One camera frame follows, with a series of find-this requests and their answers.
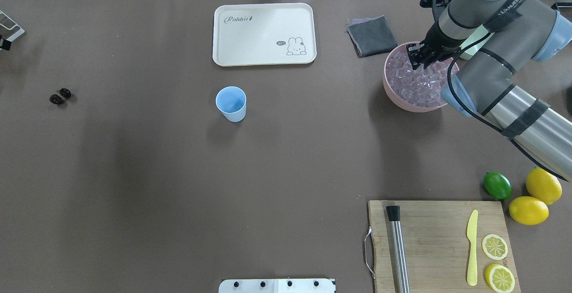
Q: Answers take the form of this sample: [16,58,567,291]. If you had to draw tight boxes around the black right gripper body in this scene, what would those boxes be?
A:
[421,25,463,61]

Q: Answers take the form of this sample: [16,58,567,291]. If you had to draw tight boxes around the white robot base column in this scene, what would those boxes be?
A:
[218,277,336,293]

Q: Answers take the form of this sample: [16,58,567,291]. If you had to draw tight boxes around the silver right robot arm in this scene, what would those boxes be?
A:
[407,0,572,181]

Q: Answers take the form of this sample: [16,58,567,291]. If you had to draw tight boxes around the clear ice cubes pile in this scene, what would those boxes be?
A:
[387,48,454,108]

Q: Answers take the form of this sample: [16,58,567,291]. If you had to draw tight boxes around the light blue plastic cup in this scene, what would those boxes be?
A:
[216,87,247,122]

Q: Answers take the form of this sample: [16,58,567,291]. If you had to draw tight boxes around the green ceramic bowl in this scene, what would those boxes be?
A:
[460,25,493,60]

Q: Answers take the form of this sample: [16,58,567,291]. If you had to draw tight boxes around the grey folded cloth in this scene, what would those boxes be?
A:
[346,15,398,58]

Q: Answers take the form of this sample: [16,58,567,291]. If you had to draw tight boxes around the pink bowl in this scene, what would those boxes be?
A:
[383,42,461,113]

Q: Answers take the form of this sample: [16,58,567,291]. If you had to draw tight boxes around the green lime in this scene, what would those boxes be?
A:
[483,172,513,200]

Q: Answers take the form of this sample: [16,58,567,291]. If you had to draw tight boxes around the yellow lemon far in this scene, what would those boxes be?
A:
[526,167,563,206]

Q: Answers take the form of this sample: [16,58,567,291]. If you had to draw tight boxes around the yellow lemon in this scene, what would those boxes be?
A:
[509,196,549,226]
[526,167,563,206]

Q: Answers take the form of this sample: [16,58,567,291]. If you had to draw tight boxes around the cream rabbit tray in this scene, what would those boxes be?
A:
[212,3,317,67]

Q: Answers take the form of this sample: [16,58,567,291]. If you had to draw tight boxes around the yellow plastic knife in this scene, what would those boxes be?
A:
[466,209,479,286]

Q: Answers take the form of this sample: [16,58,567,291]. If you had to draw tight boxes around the yellow lemon near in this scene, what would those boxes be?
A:
[509,196,549,226]

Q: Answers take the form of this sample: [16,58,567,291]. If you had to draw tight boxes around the wooden cutting board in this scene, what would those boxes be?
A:
[368,200,517,293]

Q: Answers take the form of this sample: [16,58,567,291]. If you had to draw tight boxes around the lemon slice upper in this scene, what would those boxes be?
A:
[481,234,509,260]

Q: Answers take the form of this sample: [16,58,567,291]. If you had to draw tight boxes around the steel muddler black tip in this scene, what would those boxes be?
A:
[386,205,411,293]

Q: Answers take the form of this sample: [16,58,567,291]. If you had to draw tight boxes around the lemon half lower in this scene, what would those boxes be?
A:
[484,264,516,293]

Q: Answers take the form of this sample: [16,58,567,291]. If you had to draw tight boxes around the dark cherry right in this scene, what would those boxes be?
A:
[59,88,72,100]

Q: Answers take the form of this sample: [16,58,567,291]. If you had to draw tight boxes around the dark cherry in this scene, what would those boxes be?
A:
[59,88,72,100]
[49,94,66,105]

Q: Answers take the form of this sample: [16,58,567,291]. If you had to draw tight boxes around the dark cherry left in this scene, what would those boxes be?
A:
[49,94,66,105]

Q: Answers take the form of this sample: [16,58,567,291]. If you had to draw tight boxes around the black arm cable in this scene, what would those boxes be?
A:
[447,34,572,182]

